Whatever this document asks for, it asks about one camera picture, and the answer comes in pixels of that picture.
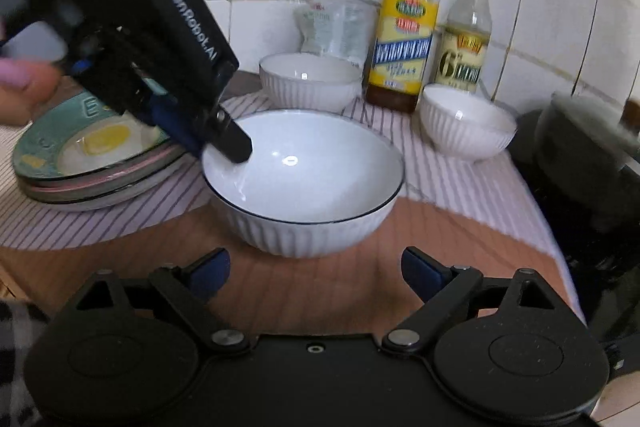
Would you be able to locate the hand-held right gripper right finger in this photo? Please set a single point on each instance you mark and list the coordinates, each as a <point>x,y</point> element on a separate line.
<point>417,272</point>

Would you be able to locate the pink rabbit print plate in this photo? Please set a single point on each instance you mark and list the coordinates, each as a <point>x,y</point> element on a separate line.
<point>130,179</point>

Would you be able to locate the clear plastic packet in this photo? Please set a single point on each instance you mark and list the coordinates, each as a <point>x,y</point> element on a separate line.
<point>340,32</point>

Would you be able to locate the white plate with black rim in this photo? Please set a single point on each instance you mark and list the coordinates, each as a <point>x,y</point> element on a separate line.
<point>125,202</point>

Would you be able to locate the pale label vinegar bottle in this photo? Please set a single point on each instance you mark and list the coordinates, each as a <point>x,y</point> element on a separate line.
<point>462,52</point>

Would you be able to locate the blue fried egg plate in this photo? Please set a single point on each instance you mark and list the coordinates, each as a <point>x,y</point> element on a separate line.
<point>100,139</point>

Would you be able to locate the black wok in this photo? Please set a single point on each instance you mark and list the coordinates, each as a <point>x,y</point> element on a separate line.
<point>590,232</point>

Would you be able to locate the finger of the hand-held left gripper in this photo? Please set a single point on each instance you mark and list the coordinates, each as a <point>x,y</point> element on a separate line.
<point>232,142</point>
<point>175,127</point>

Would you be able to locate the yellow label cooking wine bottle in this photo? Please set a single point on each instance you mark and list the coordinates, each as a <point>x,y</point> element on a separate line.
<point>402,52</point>

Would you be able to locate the white ribbed bowl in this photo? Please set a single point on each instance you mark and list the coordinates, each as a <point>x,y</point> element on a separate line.
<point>310,92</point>
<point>465,132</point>
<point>310,187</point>

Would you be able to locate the black white patterned cloth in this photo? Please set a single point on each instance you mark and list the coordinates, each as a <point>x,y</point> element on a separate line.
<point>20,357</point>

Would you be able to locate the striped brown pink tablecloth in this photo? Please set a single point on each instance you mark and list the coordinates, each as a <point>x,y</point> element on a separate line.
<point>300,287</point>

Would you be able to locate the person's left hand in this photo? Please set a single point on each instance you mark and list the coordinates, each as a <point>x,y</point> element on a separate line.
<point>25,92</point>

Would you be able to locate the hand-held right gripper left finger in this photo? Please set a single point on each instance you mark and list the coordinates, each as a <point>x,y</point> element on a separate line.
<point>212,272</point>

